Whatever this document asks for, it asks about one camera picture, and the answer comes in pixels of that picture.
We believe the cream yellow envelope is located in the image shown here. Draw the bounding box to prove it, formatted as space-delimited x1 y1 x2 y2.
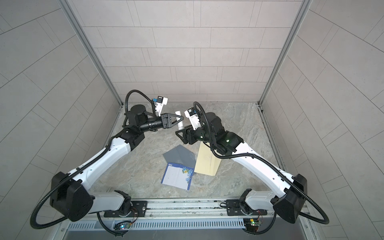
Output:
195 142 221 176

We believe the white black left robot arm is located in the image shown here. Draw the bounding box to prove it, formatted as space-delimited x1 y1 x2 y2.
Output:
50 105 184 222

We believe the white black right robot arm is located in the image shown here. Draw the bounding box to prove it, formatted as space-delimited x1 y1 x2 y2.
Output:
176 108 309 224

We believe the grey envelope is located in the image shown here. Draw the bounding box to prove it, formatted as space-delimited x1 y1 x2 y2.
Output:
163 145 196 168

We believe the blue floral notepad card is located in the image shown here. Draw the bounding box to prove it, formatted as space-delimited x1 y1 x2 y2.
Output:
161 163 195 191

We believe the right green circuit board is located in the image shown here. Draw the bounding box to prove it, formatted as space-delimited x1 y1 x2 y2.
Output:
243 219 262 232

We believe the green circuit board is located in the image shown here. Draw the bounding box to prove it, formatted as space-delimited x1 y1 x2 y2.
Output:
243 219 262 232
114 221 133 231

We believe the left green circuit board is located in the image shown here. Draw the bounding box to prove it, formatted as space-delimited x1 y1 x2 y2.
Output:
114 221 133 231

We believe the metal corner profile left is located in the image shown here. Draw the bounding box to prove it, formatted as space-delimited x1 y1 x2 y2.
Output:
58 0 123 106

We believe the metal corner profile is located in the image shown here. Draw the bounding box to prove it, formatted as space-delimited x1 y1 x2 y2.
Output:
58 0 123 106
259 0 312 107

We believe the metal corner profile right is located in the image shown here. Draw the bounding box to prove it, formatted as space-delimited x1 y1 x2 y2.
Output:
259 0 312 107

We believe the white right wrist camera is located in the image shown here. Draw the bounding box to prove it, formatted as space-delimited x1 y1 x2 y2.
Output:
185 108 201 130

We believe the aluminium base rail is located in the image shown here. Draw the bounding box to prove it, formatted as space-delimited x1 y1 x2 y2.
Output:
58 196 304 232

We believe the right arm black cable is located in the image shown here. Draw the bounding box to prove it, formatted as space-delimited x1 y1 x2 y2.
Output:
192 101 330 235

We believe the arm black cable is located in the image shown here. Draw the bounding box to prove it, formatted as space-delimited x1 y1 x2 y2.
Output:
29 89 157 236
192 101 330 235

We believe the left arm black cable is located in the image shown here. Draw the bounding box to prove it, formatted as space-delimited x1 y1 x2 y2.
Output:
29 89 157 236

